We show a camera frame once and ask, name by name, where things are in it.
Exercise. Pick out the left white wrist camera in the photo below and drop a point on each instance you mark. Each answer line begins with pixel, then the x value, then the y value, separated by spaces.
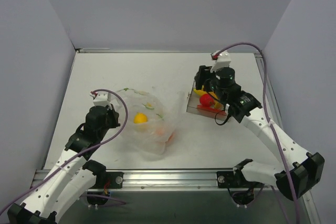
pixel 101 98

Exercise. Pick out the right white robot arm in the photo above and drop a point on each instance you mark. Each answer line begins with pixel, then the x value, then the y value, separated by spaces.
pixel 298 170

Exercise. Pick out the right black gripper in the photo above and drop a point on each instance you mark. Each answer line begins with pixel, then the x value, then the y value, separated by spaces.
pixel 201 75

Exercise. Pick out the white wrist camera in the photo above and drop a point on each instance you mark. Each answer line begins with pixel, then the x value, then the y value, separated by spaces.
pixel 221 60
pixel 101 98

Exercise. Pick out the clear plastic box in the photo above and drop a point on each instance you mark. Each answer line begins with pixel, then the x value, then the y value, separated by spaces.
pixel 193 101

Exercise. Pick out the aluminium rail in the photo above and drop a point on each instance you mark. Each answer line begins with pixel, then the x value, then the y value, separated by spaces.
pixel 180 178
pixel 267 99

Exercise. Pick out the aluminium right side rail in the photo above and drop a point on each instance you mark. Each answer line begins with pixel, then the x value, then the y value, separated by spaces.
pixel 267 99

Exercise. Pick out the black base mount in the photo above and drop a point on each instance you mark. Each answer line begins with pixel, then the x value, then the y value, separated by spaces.
pixel 109 180
pixel 226 179

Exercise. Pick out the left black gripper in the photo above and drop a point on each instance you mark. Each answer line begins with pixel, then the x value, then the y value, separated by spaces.
pixel 112 118

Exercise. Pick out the translucent plastic bag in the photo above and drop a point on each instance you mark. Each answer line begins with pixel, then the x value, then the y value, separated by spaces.
pixel 161 112

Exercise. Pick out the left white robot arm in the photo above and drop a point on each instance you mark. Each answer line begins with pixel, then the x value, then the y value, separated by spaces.
pixel 73 174

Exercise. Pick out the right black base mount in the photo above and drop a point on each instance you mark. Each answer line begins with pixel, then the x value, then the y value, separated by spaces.
pixel 226 179

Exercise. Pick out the orange fruit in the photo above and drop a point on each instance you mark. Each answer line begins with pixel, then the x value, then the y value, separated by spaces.
pixel 164 135

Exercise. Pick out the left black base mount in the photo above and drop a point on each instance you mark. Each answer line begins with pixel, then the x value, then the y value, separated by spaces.
pixel 109 180

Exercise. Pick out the yellow banana bunch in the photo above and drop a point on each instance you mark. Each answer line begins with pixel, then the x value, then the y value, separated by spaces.
pixel 217 105

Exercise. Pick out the yellow lemon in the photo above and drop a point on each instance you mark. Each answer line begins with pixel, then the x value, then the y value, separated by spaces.
pixel 140 118

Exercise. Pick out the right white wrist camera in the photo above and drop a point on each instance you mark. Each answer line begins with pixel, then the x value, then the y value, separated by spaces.
pixel 221 60

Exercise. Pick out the red watermelon slice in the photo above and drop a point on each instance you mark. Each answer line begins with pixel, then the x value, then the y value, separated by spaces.
pixel 211 110

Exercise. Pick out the aluminium front rail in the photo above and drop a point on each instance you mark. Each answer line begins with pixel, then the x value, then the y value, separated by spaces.
pixel 180 178

